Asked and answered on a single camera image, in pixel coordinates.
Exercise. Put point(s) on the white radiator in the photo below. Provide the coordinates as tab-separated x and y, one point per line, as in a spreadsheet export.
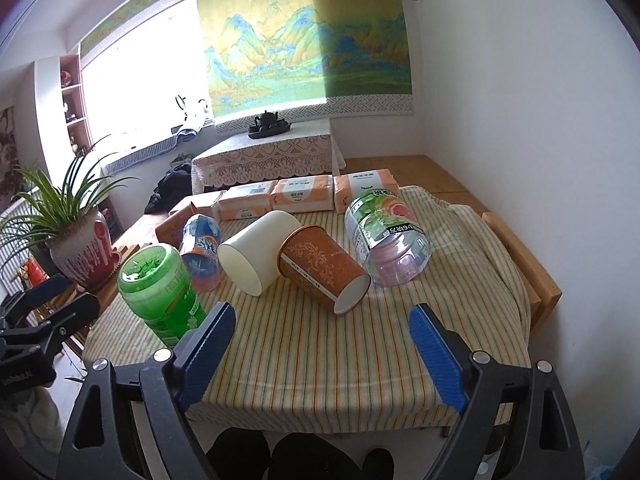
15	220

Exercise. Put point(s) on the red bag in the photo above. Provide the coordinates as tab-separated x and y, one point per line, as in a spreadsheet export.
35	272

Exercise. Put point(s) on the wooden table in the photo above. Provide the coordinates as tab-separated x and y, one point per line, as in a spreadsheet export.
430	170

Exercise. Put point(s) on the black tea tray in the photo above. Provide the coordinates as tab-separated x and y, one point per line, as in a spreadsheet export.
270	132

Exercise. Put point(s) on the brown patterned paper cup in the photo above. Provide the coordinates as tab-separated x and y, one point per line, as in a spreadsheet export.
320	265

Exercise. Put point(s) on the landscape print valance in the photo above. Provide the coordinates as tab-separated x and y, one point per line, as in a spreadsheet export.
135	15

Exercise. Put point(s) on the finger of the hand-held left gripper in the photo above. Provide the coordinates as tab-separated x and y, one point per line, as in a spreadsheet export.
70	320
40	297

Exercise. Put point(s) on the clear bottle with green label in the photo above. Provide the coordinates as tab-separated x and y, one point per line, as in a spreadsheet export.
385	230

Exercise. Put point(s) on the blue striped windowsill mat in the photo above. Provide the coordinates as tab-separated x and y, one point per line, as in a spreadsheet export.
140	152

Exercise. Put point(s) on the orange white tissue pack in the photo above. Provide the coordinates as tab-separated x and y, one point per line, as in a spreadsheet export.
362	185
302	194
247	202

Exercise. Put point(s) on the black teapot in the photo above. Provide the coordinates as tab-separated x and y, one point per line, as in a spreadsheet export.
266	120

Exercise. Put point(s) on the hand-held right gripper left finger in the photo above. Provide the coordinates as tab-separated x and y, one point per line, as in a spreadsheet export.
207	355

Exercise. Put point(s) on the black bag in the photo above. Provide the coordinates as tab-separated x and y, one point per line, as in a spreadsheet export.
170	190

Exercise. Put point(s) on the plain brown paper cup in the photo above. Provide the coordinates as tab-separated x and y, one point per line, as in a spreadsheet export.
172	227

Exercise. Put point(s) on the potted green plant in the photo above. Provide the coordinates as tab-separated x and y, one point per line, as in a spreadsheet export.
80	255

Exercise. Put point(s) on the red leaf wall picture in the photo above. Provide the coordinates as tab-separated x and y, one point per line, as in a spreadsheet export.
7	155

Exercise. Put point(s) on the green plastic bottle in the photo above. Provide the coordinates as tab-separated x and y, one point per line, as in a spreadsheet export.
160	290

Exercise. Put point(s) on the lace covered small table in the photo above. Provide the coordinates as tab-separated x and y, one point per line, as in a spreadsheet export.
265	160

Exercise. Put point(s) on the white pink shelf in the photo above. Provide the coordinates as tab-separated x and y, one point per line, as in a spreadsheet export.
50	110

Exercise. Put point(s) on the striped tablecloth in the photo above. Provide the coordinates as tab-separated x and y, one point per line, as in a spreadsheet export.
320	355

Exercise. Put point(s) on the window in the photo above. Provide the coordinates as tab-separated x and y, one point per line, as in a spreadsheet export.
140	90

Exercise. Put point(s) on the blue cloth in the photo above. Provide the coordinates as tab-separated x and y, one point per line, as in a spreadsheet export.
195	129

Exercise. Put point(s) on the landscape print curtain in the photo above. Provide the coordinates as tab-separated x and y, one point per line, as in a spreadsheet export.
300	35

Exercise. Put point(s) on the white paper cup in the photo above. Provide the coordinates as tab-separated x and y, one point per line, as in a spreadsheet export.
255	247

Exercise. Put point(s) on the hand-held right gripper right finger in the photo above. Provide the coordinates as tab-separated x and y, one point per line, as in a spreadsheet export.
440	355

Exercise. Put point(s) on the blue orange soda bottle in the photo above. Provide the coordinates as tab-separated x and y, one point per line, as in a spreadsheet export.
200	250

